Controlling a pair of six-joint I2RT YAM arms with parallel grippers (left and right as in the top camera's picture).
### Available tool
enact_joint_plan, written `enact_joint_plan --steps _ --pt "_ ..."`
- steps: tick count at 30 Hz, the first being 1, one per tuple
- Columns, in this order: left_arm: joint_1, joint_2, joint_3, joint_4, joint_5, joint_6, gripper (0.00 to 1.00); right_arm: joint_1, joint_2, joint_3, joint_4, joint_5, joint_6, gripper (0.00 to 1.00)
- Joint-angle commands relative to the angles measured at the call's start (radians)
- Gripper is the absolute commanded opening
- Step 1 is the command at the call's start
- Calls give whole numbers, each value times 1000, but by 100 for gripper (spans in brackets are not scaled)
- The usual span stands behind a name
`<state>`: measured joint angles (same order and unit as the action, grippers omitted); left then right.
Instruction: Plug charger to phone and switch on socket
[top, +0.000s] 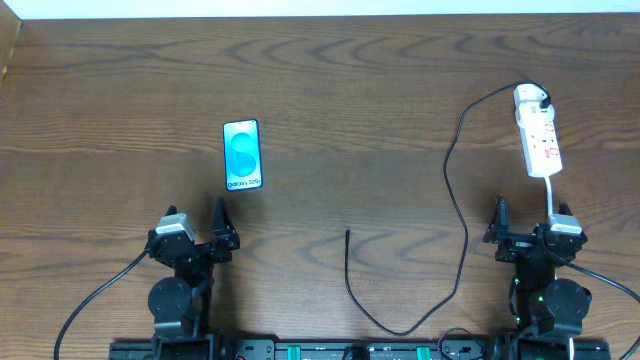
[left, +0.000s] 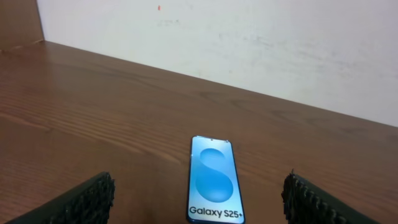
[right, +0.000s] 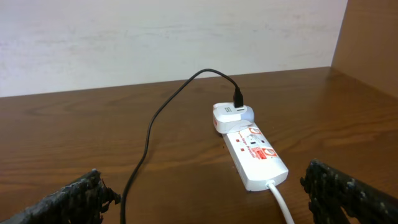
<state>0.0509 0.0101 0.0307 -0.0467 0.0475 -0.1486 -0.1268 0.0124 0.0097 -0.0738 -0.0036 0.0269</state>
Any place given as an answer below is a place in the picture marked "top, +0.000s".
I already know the Galaxy smartphone blue screen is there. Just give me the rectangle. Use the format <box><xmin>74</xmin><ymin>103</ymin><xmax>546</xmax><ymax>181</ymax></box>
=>
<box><xmin>223</xmin><ymin>119</ymin><xmax>263</xmax><ymax>192</ymax></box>

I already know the black USB charging cable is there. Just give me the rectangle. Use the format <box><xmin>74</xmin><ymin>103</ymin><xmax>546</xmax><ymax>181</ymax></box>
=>
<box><xmin>343</xmin><ymin>79</ymin><xmax>553</xmax><ymax>337</ymax></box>

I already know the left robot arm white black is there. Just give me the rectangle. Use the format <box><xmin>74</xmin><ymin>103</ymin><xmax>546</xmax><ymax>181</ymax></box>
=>
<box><xmin>145</xmin><ymin>198</ymin><xmax>240</xmax><ymax>359</ymax></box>

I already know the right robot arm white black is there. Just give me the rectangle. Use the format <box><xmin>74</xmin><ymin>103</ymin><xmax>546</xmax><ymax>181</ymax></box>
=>
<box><xmin>483</xmin><ymin>196</ymin><xmax>592</xmax><ymax>359</ymax></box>

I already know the white power strip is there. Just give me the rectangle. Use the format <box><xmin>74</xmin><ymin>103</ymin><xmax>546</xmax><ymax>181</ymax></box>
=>
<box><xmin>515</xmin><ymin>101</ymin><xmax>563</xmax><ymax>178</ymax></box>

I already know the white power strip cord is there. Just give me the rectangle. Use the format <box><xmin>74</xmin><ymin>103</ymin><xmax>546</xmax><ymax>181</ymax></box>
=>
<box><xmin>543</xmin><ymin>174</ymin><xmax>555</xmax><ymax>218</ymax></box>

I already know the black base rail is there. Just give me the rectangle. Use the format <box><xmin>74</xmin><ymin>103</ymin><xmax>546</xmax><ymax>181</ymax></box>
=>
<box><xmin>108</xmin><ymin>338</ymin><xmax>612</xmax><ymax>360</ymax></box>

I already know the white USB wall charger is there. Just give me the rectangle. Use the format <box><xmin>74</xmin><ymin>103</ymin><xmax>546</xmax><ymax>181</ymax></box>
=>
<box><xmin>513</xmin><ymin>83</ymin><xmax>555</xmax><ymax>117</ymax></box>

